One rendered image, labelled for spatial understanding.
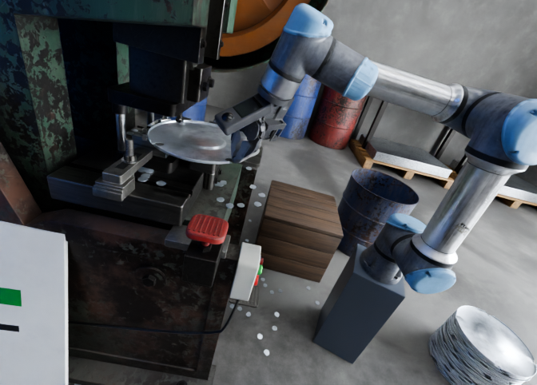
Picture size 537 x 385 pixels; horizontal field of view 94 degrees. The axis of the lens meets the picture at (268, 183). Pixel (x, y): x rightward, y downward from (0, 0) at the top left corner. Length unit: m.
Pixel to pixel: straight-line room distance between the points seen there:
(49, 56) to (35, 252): 0.43
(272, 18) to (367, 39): 3.20
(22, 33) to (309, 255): 1.25
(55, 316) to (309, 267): 1.05
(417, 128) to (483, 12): 1.55
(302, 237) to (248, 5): 1.00
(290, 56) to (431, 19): 3.98
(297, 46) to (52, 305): 0.82
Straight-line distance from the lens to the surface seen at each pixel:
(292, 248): 1.35
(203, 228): 0.47
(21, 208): 0.79
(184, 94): 0.67
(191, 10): 0.52
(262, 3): 1.06
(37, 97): 0.71
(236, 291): 0.68
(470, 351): 1.47
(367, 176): 1.91
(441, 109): 0.76
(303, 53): 0.50
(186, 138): 0.74
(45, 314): 0.91
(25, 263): 0.84
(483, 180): 0.74
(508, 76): 5.11
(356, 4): 4.12
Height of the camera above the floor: 1.07
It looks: 29 degrees down
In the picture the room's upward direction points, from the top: 16 degrees clockwise
